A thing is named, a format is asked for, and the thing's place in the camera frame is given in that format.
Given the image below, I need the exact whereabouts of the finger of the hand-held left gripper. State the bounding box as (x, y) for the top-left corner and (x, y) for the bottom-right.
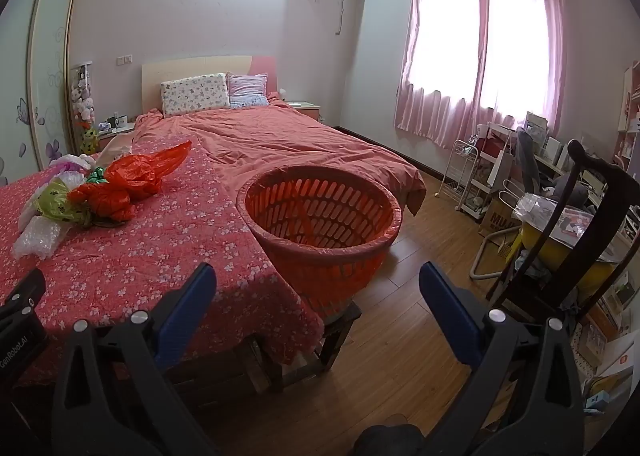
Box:
(0, 268), (47, 321)

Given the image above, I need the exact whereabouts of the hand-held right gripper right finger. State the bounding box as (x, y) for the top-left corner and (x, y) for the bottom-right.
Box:
(419, 261), (586, 456)

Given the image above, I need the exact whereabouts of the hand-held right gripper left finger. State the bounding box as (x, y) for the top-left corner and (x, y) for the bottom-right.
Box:
(51, 262), (223, 456)

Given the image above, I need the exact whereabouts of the clear bubble wrap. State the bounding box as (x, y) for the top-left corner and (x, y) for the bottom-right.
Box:
(12, 216), (76, 261)

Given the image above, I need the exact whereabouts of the yellow-green plastic bag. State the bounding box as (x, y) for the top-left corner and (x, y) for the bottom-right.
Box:
(34, 181), (93, 228)

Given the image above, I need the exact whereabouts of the pink plastic bag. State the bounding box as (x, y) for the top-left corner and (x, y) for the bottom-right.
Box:
(47, 152), (96, 173)

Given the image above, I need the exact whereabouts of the orange plastic laundry basket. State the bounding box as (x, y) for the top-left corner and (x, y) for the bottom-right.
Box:
(236, 165), (404, 314)

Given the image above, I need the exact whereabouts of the red plastic bag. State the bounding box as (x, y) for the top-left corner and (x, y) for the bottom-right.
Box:
(67, 140), (193, 223)

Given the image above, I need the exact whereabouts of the red floral tablecloth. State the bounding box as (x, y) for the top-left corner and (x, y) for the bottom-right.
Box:
(0, 140), (326, 387)

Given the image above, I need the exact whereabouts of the brown cardboard box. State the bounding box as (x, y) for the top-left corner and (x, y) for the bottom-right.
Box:
(479, 196), (523, 237)

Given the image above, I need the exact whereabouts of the dark wooden stool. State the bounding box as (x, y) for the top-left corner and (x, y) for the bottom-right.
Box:
(280, 301), (362, 389)

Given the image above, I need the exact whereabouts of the grey office chair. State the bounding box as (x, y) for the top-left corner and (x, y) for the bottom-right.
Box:
(515, 128), (591, 207)

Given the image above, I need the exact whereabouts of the white flat box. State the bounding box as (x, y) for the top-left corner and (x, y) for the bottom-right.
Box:
(570, 321), (640, 389)

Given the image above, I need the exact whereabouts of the pink and white nightstand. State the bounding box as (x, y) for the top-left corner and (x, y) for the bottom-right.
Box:
(97, 122), (137, 152)
(287, 101), (322, 123)

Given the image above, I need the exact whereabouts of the dark wooden chair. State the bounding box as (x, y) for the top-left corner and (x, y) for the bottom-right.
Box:
(485, 138), (640, 327)

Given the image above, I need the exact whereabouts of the bed with red cover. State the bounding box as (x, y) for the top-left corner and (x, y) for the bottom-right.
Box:
(132, 103), (427, 217)

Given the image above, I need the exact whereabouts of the pink curtain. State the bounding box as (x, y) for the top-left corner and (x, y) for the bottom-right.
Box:
(394, 0), (578, 149)

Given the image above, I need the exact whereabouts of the clear tube of plush toys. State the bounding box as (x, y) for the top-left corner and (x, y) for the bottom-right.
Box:
(70, 63), (96, 128)

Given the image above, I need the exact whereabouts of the flower print wardrobe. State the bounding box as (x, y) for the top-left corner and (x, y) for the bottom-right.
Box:
(0, 0), (81, 187)

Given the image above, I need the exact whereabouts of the floral print pillow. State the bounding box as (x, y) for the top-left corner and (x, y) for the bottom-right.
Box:
(160, 73), (231, 118)

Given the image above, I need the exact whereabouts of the striped purple pillow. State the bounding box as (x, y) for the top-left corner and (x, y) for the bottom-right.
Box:
(227, 72), (272, 109)

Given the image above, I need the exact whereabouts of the white bookshelf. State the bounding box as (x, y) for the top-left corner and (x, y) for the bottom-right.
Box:
(617, 61), (640, 172)

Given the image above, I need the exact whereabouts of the air conditioner pipe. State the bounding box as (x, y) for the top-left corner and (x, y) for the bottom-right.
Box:
(336, 0), (363, 36)

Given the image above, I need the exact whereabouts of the white tube frame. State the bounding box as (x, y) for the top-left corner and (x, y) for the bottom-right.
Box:
(470, 191), (526, 281)

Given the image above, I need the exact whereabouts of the white wire rack cart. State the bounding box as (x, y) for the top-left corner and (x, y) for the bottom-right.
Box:
(435, 122), (516, 214)

